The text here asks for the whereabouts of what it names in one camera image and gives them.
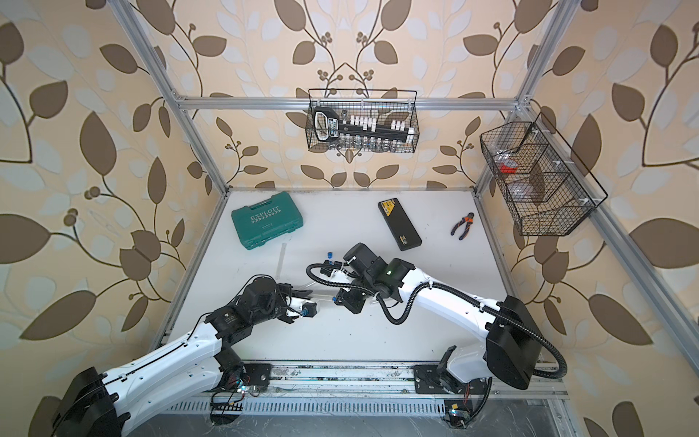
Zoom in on clear test tube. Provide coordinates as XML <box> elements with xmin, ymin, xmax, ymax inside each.
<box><xmin>309</xmin><ymin>295</ymin><xmax>336</xmax><ymax>305</ymax></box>
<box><xmin>276</xmin><ymin>242</ymin><xmax>287</xmax><ymax>279</ymax></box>

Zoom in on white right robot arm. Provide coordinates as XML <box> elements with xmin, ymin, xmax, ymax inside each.
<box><xmin>320</xmin><ymin>243</ymin><xmax>542</xmax><ymax>393</ymax></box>

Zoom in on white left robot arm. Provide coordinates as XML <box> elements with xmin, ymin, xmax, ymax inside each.
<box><xmin>50</xmin><ymin>275</ymin><xmax>312</xmax><ymax>436</ymax></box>

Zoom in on clear test tube by case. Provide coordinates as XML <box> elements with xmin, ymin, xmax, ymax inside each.
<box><xmin>276</xmin><ymin>242</ymin><xmax>287</xmax><ymax>279</ymax></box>

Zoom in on black flat tool case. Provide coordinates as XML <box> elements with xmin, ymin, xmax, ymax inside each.
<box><xmin>378</xmin><ymin>198</ymin><xmax>422</xmax><ymax>251</ymax></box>

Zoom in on green plastic tool case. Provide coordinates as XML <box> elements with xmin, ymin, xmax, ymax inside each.
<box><xmin>231</xmin><ymin>192</ymin><xmax>304</xmax><ymax>251</ymax></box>

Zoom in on orange black pliers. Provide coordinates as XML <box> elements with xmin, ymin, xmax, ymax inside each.
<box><xmin>451</xmin><ymin>212</ymin><xmax>475</xmax><ymax>240</ymax></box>

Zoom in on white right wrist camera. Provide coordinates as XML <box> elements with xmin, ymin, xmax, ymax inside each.
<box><xmin>320</xmin><ymin>260</ymin><xmax>350</xmax><ymax>282</ymax></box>

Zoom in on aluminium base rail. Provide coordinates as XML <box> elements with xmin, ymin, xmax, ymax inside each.
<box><xmin>167</xmin><ymin>361</ymin><xmax>569</xmax><ymax>417</ymax></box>

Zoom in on black wire basket rear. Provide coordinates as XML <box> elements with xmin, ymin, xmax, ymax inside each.
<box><xmin>305</xmin><ymin>87</ymin><xmax>420</xmax><ymax>154</ymax></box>

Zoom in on black wire basket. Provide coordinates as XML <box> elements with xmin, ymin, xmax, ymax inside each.
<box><xmin>480</xmin><ymin>113</ymin><xmax>608</xmax><ymax>237</ymax></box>
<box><xmin>305</xmin><ymin>87</ymin><xmax>420</xmax><ymax>154</ymax></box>

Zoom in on black wire basket right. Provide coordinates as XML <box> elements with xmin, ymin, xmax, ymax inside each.
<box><xmin>480</xmin><ymin>113</ymin><xmax>608</xmax><ymax>237</ymax></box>

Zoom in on black corrugated cable right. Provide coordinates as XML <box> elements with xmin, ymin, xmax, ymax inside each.
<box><xmin>305</xmin><ymin>261</ymin><xmax>569</xmax><ymax>381</ymax></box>

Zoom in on aluminium frame rear crossbar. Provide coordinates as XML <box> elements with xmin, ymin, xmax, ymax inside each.
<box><xmin>174</xmin><ymin>97</ymin><xmax>520</xmax><ymax>112</ymax></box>

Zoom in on aluminium frame post right rear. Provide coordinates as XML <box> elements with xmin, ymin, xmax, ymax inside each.
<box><xmin>471</xmin><ymin>0</ymin><xmax>580</xmax><ymax>198</ymax></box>

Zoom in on aluminium frame post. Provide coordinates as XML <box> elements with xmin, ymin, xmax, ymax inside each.
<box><xmin>107</xmin><ymin>1</ymin><xmax>229</xmax><ymax>197</ymax></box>
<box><xmin>471</xmin><ymin>0</ymin><xmax>580</xmax><ymax>198</ymax></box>

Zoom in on aluminium frame post left rear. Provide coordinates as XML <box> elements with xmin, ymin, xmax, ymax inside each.
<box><xmin>107</xmin><ymin>1</ymin><xmax>229</xmax><ymax>197</ymax></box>

